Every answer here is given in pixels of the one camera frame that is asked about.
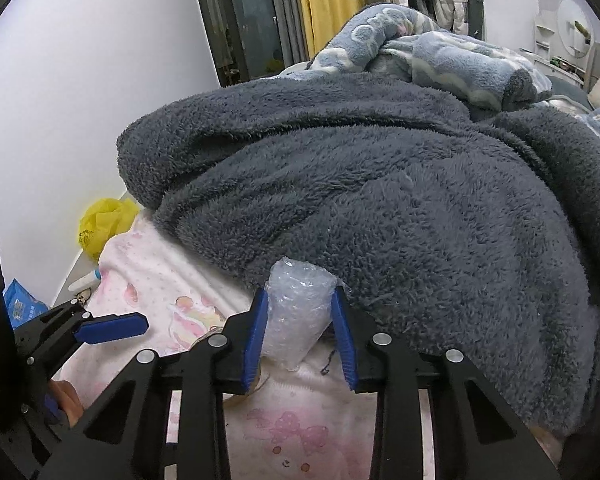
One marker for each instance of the dark grey fleece blanket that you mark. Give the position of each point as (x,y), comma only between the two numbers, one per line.
(449,229)

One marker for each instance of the white dressing table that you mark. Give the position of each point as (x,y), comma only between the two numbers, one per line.
(549,54)

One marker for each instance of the blue plush slingshot toy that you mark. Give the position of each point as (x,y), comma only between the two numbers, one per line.
(88,281)

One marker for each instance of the blue snack bag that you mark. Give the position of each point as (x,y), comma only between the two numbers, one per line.
(21,306)

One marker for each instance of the dark balcony door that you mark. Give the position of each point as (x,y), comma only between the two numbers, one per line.
(244,39)

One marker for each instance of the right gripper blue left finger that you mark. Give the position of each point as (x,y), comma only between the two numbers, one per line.
(251,354)

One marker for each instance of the light blue patterned blanket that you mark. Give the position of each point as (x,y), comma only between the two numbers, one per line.
(394,40)

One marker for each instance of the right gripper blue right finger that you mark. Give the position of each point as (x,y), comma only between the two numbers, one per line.
(344,340)

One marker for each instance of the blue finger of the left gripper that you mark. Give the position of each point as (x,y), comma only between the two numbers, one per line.
(111,328)

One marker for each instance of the pink cartoon bed sheet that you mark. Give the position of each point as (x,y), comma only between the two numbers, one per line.
(169,404)

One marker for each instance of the person's left hand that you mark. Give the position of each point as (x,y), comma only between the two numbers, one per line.
(68,400)

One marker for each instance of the yellow plastic bag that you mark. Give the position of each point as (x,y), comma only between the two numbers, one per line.
(104,219)

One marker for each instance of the grey curtain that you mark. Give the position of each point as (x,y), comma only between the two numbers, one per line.
(291,31)

